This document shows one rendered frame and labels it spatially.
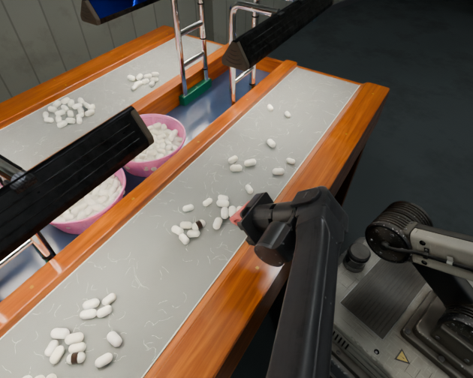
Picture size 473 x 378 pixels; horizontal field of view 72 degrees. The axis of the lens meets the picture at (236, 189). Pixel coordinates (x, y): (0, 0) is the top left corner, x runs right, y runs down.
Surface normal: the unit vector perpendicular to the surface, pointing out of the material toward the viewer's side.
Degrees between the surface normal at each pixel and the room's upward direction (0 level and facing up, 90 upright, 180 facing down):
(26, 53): 90
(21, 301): 0
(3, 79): 90
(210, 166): 0
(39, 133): 0
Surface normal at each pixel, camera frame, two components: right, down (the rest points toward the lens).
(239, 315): 0.01, -0.69
